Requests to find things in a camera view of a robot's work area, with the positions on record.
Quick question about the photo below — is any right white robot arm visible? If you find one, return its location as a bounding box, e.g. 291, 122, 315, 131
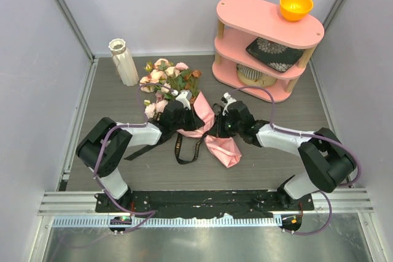
217, 98, 357, 210

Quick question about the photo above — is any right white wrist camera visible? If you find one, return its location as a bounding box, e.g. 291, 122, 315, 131
221, 92, 236, 116

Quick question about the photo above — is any orange plastic bowl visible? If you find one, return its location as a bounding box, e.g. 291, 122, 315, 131
279, 0, 314, 21

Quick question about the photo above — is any aluminium frame rail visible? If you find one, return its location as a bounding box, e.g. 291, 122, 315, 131
39, 188, 375, 215

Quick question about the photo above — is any striped ceramic bowl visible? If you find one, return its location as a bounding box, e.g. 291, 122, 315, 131
236, 64, 277, 87

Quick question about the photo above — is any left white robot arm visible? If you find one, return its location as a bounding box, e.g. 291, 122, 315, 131
76, 101, 204, 212

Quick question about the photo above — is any white perforated cable duct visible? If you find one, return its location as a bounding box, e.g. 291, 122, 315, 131
52, 215, 282, 228

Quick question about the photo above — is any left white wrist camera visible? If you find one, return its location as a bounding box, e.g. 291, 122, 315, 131
171, 90, 192, 110

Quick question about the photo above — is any white ribbed ceramic vase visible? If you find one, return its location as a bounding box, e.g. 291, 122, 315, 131
108, 39, 139, 87

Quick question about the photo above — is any black floral square plate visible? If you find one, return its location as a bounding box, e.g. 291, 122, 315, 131
246, 37, 304, 73

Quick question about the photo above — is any black ribbon with gold lettering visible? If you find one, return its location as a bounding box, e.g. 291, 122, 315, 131
124, 104, 228, 164

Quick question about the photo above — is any pink artificial flower bouquet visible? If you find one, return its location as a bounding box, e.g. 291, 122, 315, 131
139, 58, 202, 119

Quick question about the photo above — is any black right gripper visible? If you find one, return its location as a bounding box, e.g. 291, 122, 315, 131
208, 111, 243, 138

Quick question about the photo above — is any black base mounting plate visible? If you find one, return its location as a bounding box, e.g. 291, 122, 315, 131
95, 190, 316, 220

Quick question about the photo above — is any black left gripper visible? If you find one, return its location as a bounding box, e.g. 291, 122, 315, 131
171, 105, 204, 131

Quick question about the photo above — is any pink three-tier shelf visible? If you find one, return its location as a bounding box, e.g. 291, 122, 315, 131
212, 0, 324, 102

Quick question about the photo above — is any pink wrapping paper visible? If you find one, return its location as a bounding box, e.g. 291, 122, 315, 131
174, 92, 242, 168

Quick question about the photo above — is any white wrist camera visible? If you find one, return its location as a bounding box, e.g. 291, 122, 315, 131
171, 90, 192, 110
221, 92, 236, 116

